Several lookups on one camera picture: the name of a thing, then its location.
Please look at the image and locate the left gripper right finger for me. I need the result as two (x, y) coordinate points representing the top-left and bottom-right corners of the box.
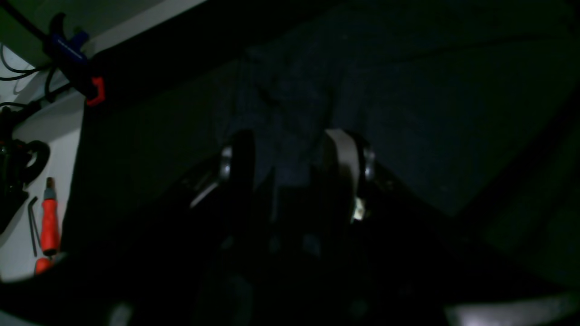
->
(323, 129), (376, 222)

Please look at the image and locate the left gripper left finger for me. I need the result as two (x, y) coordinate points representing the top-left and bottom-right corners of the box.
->
(219, 130), (256, 213)

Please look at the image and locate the dark grey t-shirt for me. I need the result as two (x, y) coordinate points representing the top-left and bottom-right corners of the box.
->
(226, 0), (579, 216)

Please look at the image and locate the black table cloth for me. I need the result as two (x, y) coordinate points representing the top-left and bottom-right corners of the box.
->
(64, 0), (579, 288)

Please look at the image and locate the orange clamp far left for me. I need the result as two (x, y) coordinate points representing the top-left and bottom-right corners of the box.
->
(42, 13), (106, 107)

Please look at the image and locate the black hex key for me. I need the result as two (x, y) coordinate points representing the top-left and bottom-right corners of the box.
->
(27, 197), (41, 258)

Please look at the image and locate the orange handled screwdriver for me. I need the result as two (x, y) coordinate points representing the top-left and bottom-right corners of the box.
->
(34, 177), (60, 275)

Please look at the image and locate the black cable bundle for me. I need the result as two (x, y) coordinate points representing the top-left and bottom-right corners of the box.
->
(0, 43), (51, 236)

